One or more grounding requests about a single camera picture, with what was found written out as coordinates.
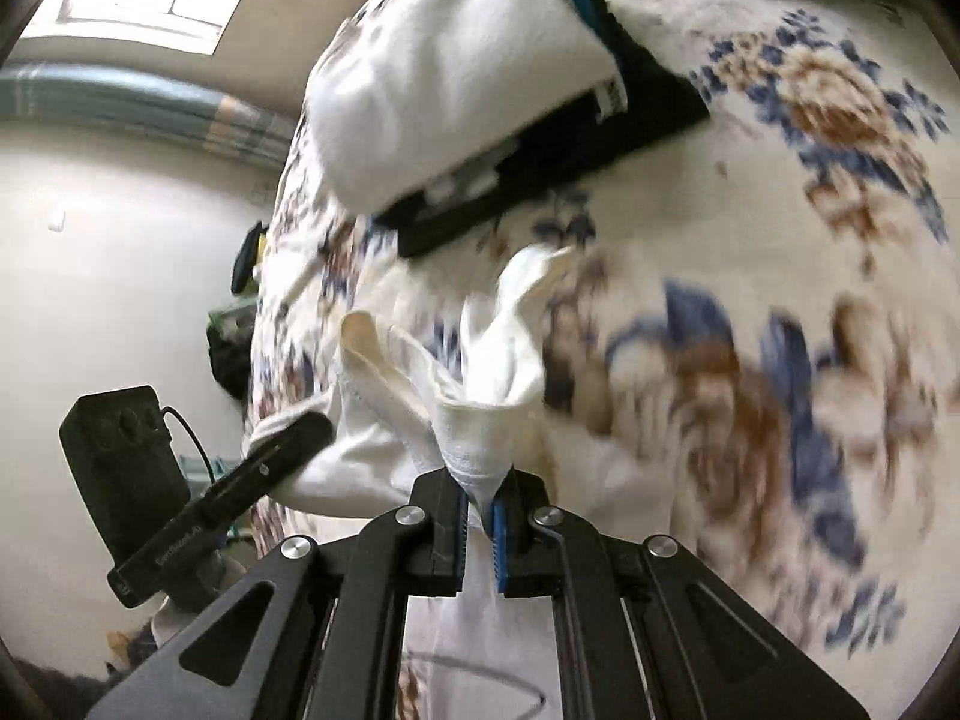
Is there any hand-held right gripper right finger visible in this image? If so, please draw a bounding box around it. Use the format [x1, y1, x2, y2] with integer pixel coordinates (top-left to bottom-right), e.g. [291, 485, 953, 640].
[491, 469, 875, 720]

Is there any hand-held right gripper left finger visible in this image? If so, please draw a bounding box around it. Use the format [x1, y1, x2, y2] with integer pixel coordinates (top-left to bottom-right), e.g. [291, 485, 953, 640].
[85, 469, 472, 720]

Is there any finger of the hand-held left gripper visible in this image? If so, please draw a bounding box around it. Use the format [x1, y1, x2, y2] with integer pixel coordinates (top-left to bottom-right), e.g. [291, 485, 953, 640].
[204, 412, 335, 522]

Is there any white t-shirt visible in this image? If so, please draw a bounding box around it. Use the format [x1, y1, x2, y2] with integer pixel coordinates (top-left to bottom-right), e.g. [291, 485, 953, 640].
[247, 244, 676, 720]

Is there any stack of folded clothes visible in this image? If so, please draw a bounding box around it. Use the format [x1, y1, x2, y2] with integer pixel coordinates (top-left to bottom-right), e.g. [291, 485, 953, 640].
[375, 0, 712, 260]

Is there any black cloth pile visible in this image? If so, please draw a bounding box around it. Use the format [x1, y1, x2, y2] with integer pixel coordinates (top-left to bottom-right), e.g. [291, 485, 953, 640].
[206, 315, 254, 400]

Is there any dark cap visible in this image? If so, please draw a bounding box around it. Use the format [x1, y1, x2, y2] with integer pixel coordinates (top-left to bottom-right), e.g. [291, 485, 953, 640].
[229, 221, 267, 293]

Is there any teal striped curtain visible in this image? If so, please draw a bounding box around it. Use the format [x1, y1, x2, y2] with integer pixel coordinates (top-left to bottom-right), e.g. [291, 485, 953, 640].
[0, 64, 301, 170]

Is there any folded white garment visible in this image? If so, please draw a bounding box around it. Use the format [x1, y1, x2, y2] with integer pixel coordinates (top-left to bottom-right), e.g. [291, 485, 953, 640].
[307, 0, 627, 215]

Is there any floral bedspread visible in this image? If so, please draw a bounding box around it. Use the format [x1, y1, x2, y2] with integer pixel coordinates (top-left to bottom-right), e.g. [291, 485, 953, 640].
[244, 0, 960, 720]

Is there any black cable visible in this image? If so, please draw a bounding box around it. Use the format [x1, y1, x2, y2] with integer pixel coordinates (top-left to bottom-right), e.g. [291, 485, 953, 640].
[161, 405, 218, 481]

